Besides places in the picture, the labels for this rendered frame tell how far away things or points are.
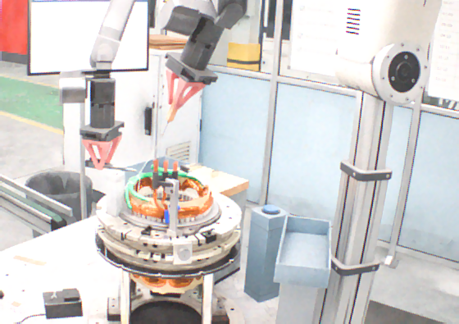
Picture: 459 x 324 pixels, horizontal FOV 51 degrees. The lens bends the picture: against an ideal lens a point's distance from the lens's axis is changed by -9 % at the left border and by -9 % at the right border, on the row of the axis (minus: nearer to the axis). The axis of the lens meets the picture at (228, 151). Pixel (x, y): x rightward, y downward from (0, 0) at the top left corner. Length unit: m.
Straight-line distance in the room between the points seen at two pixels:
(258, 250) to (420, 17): 0.71
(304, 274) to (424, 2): 0.63
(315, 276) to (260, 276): 0.37
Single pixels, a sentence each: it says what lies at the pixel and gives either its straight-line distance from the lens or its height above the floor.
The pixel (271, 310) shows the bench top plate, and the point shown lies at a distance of 1.40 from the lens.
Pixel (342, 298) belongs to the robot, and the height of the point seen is 0.83.
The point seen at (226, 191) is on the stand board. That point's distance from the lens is 1.38.
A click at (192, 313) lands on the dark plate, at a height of 0.78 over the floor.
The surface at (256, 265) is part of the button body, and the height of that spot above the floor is 0.89.
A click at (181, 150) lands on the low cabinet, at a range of 3.65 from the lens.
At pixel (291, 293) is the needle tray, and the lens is 1.15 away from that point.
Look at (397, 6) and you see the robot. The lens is 1.14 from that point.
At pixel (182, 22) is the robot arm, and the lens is 0.98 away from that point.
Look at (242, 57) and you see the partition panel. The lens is 3.66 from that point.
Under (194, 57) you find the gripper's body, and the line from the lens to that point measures 1.02.
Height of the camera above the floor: 1.55
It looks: 16 degrees down
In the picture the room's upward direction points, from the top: 4 degrees clockwise
